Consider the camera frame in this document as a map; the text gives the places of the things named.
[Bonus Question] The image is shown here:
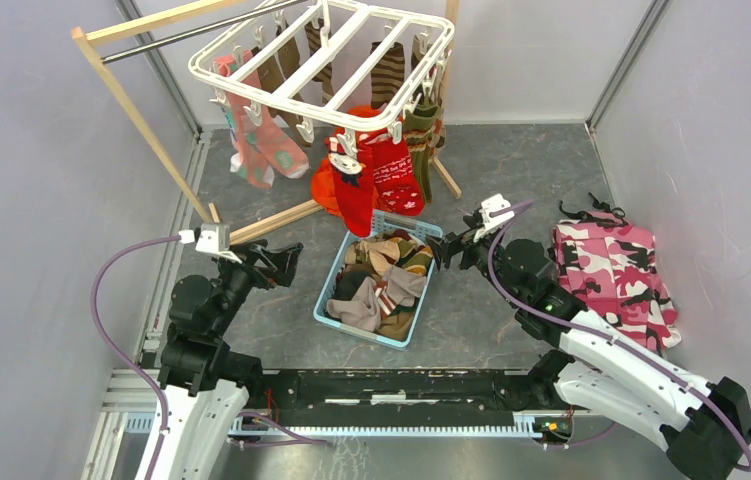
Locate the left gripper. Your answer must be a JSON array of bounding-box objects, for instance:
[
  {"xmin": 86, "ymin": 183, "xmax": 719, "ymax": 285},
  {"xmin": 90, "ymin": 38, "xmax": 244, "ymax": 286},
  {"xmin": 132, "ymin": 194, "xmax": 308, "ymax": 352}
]
[{"xmin": 210, "ymin": 238, "xmax": 303, "ymax": 336}]

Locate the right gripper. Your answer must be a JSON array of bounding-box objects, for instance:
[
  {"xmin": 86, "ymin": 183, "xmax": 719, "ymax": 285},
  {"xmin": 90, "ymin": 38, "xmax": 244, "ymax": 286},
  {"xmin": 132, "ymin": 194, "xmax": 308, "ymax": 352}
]
[{"xmin": 425, "ymin": 215, "xmax": 521, "ymax": 306}]

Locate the grey beige sock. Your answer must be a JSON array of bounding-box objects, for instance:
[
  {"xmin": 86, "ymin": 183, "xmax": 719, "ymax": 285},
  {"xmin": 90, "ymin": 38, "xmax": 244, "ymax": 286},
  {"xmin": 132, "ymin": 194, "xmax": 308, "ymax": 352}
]
[
  {"xmin": 374, "ymin": 266, "xmax": 427, "ymax": 318},
  {"xmin": 326, "ymin": 278, "xmax": 382, "ymax": 332}
]

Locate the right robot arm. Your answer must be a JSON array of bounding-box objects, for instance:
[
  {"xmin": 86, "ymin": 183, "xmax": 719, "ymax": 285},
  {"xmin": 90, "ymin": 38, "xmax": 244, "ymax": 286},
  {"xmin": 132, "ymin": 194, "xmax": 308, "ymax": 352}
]
[{"xmin": 426, "ymin": 212, "xmax": 751, "ymax": 479}]

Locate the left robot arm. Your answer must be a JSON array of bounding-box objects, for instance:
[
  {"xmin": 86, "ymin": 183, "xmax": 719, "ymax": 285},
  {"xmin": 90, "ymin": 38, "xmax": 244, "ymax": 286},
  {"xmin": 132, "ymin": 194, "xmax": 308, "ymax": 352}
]
[{"xmin": 137, "ymin": 240, "xmax": 303, "ymax": 479}]

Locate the white clip sock hanger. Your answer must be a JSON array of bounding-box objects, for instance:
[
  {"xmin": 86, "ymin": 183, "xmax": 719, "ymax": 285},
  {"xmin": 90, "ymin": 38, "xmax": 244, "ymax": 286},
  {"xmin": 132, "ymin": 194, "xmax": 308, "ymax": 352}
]
[{"xmin": 188, "ymin": 1, "xmax": 455, "ymax": 155}]

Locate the red snowflake sock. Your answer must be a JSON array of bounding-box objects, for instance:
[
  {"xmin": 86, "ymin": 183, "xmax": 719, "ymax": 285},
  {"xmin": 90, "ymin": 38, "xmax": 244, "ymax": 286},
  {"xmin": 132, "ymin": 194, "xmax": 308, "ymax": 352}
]
[{"xmin": 364, "ymin": 131, "xmax": 425, "ymax": 217}]

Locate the light blue plastic basket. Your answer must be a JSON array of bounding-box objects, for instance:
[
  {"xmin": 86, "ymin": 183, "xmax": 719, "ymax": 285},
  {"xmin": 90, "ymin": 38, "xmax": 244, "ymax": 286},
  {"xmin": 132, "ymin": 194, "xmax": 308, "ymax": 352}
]
[{"xmin": 313, "ymin": 210, "xmax": 444, "ymax": 350}]

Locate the orange cloth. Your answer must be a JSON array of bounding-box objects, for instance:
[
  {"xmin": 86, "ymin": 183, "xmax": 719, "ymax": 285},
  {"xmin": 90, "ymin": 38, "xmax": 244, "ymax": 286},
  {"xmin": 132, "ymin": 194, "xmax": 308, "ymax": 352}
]
[{"xmin": 310, "ymin": 105, "xmax": 381, "ymax": 218}]

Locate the dark green sock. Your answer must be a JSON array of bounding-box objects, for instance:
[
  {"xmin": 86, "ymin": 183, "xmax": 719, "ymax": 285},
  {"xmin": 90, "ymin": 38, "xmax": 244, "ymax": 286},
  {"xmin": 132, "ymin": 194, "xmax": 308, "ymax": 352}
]
[{"xmin": 332, "ymin": 264, "xmax": 376, "ymax": 301}]

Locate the cream ribbed sock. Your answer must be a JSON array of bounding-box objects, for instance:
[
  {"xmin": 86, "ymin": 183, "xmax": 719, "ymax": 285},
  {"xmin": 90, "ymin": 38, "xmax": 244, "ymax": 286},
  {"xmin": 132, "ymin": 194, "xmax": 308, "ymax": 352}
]
[{"xmin": 343, "ymin": 238, "xmax": 402, "ymax": 276}]

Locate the olive green striped sock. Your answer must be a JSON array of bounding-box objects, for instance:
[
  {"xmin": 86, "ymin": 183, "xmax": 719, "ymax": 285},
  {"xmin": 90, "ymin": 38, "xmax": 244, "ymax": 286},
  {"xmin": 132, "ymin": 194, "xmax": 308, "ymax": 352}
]
[{"xmin": 403, "ymin": 98, "xmax": 442, "ymax": 204}]

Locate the pink patterned sock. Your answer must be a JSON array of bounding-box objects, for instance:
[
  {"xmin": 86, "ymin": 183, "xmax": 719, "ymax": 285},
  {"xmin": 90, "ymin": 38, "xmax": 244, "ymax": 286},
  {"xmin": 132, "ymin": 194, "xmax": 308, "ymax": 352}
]
[{"xmin": 213, "ymin": 55, "xmax": 310, "ymax": 189}]

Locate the red bear sock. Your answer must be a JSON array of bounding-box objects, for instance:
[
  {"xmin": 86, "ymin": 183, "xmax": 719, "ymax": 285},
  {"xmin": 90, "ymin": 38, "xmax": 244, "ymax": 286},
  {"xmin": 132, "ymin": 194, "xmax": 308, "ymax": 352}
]
[{"xmin": 328, "ymin": 136, "xmax": 374, "ymax": 238}]

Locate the pink camouflage garment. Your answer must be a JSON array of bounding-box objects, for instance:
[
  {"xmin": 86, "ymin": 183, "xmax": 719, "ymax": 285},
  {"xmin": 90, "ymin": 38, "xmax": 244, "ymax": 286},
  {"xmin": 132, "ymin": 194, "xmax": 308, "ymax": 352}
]
[{"xmin": 549, "ymin": 195, "xmax": 682, "ymax": 352}]

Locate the brown striped sock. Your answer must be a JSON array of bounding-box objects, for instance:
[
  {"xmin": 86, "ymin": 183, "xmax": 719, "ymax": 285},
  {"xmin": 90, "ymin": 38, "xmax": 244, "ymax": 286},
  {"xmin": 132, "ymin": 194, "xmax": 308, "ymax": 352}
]
[{"xmin": 370, "ymin": 42, "xmax": 406, "ymax": 109}]

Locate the brown plain sock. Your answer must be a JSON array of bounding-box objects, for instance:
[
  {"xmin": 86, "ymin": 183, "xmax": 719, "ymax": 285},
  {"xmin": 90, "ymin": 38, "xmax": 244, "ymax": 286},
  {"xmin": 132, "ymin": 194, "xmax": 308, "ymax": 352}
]
[{"xmin": 250, "ymin": 23, "xmax": 315, "ymax": 147}]

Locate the wooden clothes rack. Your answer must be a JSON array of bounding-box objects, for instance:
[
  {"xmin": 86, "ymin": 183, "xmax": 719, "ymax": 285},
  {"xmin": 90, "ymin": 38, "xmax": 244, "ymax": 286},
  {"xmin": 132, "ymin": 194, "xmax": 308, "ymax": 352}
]
[{"xmin": 70, "ymin": 0, "xmax": 464, "ymax": 246}]

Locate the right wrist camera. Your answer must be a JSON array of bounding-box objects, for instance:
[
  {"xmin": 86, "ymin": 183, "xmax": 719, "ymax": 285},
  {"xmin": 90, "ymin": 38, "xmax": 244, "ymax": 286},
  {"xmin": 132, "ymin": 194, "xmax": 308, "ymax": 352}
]
[{"xmin": 472, "ymin": 193, "xmax": 515, "ymax": 243}]

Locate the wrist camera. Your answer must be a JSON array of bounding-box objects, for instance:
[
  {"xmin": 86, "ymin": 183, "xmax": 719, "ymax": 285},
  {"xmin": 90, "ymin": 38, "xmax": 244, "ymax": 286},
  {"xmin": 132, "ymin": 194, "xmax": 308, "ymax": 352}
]
[
  {"xmin": 472, "ymin": 193, "xmax": 515, "ymax": 243},
  {"xmin": 178, "ymin": 223, "xmax": 242, "ymax": 264}
]

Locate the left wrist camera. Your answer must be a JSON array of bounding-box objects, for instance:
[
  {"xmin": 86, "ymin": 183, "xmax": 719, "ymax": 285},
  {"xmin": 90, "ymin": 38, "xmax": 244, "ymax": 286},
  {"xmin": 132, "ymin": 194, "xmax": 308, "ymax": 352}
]
[{"xmin": 178, "ymin": 223, "xmax": 242, "ymax": 264}]

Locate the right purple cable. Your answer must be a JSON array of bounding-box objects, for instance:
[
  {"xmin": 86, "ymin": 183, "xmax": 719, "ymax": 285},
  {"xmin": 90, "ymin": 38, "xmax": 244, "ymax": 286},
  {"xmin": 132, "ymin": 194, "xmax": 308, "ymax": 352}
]
[{"xmin": 486, "ymin": 199, "xmax": 751, "ymax": 474}]

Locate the purple cable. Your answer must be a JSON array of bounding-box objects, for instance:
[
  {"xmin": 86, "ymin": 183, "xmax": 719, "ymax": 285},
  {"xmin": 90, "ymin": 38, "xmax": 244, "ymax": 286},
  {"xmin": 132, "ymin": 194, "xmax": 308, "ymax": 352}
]
[
  {"xmin": 486, "ymin": 199, "xmax": 751, "ymax": 474},
  {"xmin": 89, "ymin": 235, "xmax": 184, "ymax": 480}
]

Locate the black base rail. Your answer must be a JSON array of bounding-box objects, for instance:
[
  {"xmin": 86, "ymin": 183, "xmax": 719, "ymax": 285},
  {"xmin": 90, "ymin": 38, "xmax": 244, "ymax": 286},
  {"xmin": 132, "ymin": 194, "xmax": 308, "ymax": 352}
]
[{"xmin": 229, "ymin": 369, "xmax": 580, "ymax": 444}]

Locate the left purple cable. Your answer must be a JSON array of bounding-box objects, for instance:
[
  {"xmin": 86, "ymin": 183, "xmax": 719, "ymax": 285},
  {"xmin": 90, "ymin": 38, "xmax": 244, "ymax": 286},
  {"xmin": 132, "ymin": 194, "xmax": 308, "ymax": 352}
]
[{"xmin": 89, "ymin": 235, "xmax": 184, "ymax": 480}]

